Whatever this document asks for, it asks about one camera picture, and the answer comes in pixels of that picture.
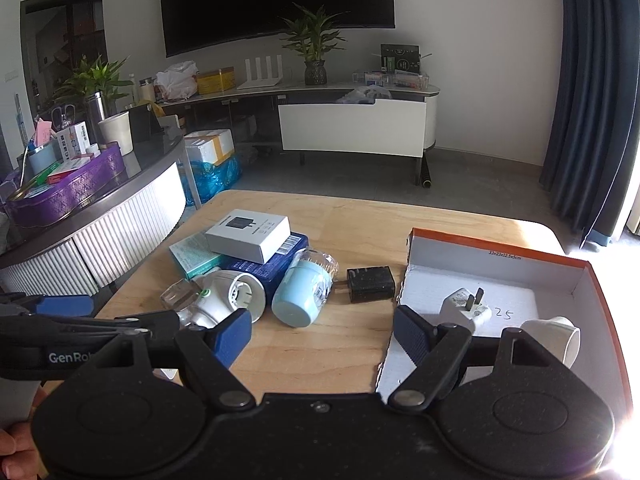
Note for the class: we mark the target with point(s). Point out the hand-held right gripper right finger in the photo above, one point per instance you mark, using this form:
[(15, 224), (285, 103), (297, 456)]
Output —
[(414, 335)]

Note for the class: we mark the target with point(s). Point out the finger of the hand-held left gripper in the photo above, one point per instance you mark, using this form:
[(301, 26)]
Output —
[(65, 306), (147, 321)]

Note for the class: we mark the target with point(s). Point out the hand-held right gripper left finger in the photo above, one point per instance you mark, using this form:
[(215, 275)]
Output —
[(234, 337)]

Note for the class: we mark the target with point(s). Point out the clear plastic cap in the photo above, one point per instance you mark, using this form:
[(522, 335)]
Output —
[(175, 295)]

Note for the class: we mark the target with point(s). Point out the white round plug-in device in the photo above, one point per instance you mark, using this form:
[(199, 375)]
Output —
[(235, 294)]

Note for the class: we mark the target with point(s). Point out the teal and white carton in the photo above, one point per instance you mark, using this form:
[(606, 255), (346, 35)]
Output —
[(192, 258)]

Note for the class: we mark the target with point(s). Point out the light blue bottle clear cap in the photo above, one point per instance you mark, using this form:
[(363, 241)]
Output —
[(300, 297)]

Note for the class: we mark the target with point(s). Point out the white charger box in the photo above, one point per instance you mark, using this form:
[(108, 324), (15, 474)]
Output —
[(247, 235)]

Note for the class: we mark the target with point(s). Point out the orange and white cardboard box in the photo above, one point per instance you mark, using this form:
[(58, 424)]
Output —
[(540, 280)]

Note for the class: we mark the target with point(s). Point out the person's left hand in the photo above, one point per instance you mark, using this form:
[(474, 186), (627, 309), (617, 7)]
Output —
[(15, 447)]

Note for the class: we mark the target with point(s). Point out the white charger plug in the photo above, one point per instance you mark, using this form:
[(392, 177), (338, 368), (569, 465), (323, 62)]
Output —
[(460, 308)]

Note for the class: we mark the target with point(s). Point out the black charger plug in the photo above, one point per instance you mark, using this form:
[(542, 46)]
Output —
[(372, 285)]

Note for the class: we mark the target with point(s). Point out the blue tin case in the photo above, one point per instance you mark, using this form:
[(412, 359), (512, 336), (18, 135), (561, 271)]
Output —
[(260, 274)]

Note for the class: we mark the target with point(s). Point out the purple patterned tin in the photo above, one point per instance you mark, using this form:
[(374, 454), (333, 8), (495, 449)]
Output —
[(75, 187)]

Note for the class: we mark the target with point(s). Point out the red and white packet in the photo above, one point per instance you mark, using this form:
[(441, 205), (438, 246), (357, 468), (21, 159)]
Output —
[(70, 167)]

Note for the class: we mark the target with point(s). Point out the grey pen holder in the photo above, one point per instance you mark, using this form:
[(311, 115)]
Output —
[(42, 158)]

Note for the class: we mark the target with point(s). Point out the blue plastic bag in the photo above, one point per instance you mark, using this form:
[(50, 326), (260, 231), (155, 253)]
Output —
[(215, 177)]

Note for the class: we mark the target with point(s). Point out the black tube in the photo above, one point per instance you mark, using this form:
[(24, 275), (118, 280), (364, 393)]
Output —
[(425, 172)]

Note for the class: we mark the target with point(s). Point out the white medicine box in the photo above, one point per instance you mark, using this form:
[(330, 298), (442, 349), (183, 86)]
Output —
[(72, 139)]

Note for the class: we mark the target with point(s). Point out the pink sticky notes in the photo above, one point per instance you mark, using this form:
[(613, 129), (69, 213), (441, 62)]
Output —
[(42, 131)]

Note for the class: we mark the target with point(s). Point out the white paper cup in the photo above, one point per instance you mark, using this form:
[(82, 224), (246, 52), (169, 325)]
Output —
[(117, 132)]

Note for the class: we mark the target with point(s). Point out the white carton yellow tape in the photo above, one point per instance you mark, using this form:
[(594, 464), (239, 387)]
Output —
[(210, 145)]

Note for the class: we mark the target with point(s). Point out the scissors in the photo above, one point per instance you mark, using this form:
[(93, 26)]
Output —
[(65, 112)]

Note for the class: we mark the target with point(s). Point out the steel thermos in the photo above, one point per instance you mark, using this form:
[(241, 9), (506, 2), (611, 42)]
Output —
[(95, 110)]

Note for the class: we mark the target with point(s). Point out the black box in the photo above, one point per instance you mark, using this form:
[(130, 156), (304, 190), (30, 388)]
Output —
[(145, 120)]

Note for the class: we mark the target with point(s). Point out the white television cabinet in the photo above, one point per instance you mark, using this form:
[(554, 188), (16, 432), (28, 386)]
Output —
[(350, 130)]

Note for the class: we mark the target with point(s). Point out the leafy green plant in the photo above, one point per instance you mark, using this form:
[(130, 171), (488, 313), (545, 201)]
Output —
[(95, 75)]

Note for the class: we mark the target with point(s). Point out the white plastic bag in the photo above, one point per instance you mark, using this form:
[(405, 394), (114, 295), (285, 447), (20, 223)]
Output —
[(175, 82)]

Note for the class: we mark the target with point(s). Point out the grey plastic bag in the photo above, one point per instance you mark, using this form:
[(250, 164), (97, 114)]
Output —
[(365, 94)]

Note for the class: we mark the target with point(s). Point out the yellow tin box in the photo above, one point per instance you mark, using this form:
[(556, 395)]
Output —
[(215, 81)]

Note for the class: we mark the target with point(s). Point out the clear plastic organizer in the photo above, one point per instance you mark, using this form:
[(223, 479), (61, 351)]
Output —
[(410, 80)]

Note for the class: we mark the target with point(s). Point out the white router with antennas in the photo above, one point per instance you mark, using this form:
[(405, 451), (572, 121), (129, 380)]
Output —
[(270, 81)]

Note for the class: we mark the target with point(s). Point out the green plant in dark vase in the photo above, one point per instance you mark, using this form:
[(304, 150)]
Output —
[(316, 72)]

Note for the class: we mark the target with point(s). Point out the dark green box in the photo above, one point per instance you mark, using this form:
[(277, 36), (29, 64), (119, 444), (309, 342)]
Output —
[(400, 57)]

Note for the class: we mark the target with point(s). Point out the dark blue curtain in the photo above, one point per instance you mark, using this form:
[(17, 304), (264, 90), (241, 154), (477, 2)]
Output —
[(585, 85)]

